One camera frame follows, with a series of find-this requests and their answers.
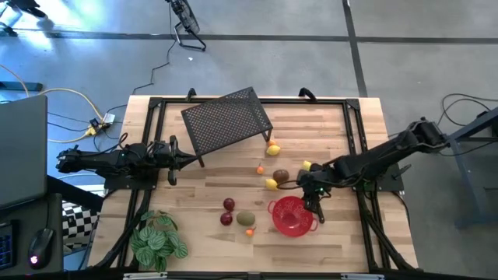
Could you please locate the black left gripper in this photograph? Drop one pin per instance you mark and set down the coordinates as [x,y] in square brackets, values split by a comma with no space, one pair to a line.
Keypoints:
[159,155]

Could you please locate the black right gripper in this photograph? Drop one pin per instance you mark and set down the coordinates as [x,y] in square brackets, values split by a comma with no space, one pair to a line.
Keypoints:
[315,180]

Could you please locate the red plastic colander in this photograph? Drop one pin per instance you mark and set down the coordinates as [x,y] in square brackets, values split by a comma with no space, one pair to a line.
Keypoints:
[292,218]

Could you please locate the yellow lemon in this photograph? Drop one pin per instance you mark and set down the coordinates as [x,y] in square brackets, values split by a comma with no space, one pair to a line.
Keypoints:
[271,184]
[306,165]
[273,150]

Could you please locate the brown kiwi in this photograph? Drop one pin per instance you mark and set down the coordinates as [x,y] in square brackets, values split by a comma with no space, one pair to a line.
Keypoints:
[280,176]

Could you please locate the small orange pear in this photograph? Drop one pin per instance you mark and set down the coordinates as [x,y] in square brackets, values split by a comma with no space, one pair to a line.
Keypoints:
[250,232]
[271,142]
[260,170]

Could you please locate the dark red plum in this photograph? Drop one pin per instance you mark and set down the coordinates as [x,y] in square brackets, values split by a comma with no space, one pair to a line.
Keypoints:
[229,204]
[226,218]

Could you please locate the green kiwi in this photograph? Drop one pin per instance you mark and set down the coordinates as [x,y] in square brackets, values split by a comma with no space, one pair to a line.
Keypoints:
[245,218]

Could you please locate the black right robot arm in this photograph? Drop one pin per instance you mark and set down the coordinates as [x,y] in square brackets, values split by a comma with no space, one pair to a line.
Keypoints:
[373,159]

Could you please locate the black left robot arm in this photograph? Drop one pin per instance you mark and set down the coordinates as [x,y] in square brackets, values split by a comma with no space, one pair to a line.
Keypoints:
[97,161]

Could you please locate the black perforated metal shelf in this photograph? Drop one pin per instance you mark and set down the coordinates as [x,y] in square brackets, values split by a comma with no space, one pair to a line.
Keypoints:
[225,120]

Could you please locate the green striped leaf plant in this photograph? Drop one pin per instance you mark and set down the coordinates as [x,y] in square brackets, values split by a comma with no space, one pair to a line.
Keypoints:
[155,241]

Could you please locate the black power adapter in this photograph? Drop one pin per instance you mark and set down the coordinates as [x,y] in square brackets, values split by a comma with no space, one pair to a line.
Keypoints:
[94,123]

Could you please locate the black white checkered board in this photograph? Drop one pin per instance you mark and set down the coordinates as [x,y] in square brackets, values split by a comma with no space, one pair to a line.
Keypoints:
[78,221]

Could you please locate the dark desk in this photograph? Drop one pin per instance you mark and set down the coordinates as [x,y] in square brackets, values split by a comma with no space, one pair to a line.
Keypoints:
[54,218]

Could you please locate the black floor fan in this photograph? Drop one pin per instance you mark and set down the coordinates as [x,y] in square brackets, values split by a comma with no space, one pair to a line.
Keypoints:
[186,19]

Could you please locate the grey laptop lid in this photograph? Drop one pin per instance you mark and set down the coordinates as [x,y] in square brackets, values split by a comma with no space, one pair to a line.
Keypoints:
[21,151]

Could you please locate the black computer mouse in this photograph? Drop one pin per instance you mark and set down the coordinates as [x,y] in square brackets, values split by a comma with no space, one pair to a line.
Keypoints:
[41,247]

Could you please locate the black flat floor bar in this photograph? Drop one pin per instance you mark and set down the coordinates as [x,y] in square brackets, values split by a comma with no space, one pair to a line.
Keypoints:
[23,86]

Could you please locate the black keyboard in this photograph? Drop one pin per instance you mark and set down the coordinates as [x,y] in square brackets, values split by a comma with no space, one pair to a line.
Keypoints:
[5,245]

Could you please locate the black chair base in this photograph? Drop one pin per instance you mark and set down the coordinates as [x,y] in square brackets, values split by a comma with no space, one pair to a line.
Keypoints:
[27,4]

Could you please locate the silver metal bracket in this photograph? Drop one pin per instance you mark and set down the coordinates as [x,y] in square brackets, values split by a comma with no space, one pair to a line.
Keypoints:
[144,276]
[362,277]

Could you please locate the black aluminium table frame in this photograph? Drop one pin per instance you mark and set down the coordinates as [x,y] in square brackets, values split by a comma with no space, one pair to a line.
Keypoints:
[253,102]

